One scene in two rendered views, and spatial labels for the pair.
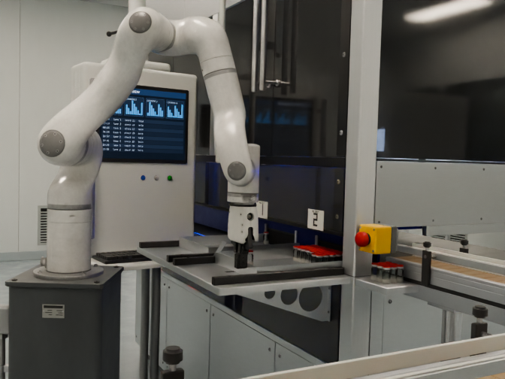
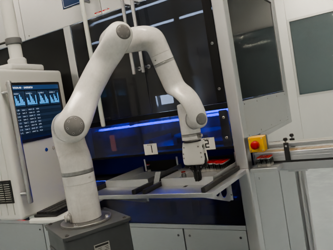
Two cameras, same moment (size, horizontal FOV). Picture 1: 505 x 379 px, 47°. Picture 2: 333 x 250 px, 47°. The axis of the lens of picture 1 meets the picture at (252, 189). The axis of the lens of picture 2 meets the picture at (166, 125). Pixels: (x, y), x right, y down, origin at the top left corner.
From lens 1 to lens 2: 0.97 m
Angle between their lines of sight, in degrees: 31
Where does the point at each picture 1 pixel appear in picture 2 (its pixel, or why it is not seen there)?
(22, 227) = not seen: outside the picture
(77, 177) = (79, 149)
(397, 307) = (261, 181)
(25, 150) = not seen: outside the picture
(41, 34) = not seen: outside the picture
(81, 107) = (84, 96)
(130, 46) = (116, 48)
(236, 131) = (194, 94)
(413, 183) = (253, 110)
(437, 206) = (260, 121)
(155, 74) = (38, 73)
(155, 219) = (59, 177)
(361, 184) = (241, 115)
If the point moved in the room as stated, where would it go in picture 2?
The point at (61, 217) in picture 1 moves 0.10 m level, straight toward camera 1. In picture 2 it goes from (83, 180) to (101, 180)
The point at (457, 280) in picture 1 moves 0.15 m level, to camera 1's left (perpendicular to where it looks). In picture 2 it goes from (308, 153) to (287, 159)
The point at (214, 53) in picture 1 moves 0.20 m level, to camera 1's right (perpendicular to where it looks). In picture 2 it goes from (164, 48) to (203, 45)
